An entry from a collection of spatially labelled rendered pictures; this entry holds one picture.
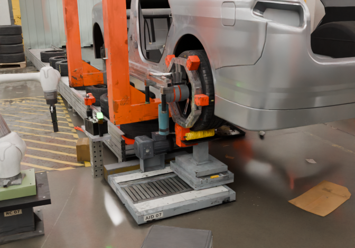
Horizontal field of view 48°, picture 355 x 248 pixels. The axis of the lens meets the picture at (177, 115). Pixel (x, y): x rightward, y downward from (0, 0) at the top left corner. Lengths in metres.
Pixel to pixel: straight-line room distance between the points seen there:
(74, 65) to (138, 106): 1.94
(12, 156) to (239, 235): 1.63
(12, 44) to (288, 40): 9.47
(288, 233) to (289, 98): 0.99
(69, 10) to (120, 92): 2.04
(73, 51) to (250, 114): 3.23
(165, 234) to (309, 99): 1.17
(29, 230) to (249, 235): 1.53
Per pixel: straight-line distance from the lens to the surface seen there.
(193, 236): 2.21
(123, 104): 3.50
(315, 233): 3.00
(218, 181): 3.32
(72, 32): 5.29
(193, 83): 2.94
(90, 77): 5.39
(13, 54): 11.27
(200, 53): 3.12
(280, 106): 2.48
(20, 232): 3.07
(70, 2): 5.28
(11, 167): 2.92
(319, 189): 3.61
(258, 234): 2.90
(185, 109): 3.37
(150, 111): 3.61
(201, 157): 3.40
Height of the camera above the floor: 1.53
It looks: 15 degrees down
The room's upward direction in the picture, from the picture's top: 1 degrees counter-clockwise
